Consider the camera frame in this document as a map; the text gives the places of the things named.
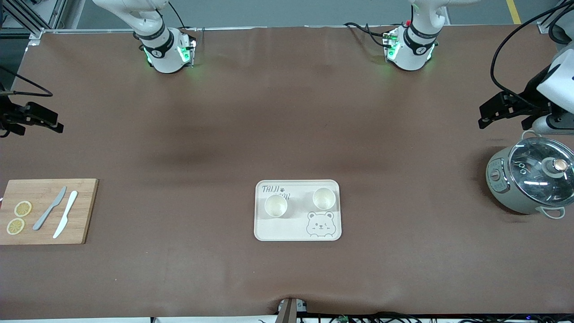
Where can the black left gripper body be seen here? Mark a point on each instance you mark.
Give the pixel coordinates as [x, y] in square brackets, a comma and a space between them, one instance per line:
[528, 98]

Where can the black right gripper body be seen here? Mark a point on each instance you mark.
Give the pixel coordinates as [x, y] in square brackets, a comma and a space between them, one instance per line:
[8, 114]

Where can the white plastic cup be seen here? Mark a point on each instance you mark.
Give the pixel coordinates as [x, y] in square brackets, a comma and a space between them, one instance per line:
[276, 206]
[323, 198]

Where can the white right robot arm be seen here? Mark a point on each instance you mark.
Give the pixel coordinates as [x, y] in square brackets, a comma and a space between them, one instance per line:
[166, 54]

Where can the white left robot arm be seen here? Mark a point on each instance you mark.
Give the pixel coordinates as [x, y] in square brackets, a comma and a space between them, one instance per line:
[412, 49]

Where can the cream tray with bear print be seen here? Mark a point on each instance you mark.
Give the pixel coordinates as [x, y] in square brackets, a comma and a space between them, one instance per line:
[296, 229]

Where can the glass pot lid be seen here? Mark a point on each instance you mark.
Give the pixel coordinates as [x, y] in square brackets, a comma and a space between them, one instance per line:
[529, 179]

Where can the yellow lemon slice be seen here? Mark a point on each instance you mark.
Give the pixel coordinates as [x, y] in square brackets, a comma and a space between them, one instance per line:
[15, 226]
[23, 208]

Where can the grey plastic knife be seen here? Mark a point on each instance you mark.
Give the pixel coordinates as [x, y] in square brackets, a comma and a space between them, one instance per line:
[41, 221]

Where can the white plastic knife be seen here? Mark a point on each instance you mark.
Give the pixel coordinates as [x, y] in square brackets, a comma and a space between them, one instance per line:
[62, 224]

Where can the wooden cutting board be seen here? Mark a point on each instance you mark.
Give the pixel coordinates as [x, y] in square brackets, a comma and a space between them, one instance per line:
[83, 224]

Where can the brown table cover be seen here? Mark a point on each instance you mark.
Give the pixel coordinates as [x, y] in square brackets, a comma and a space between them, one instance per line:
[287, 112]

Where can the aluminium frame profile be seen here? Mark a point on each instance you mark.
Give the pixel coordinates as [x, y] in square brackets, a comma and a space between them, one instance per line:
[547, 28]
[36, 36]

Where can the grey table edge bracket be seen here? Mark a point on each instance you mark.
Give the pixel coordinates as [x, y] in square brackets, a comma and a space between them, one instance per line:
[287, 312]

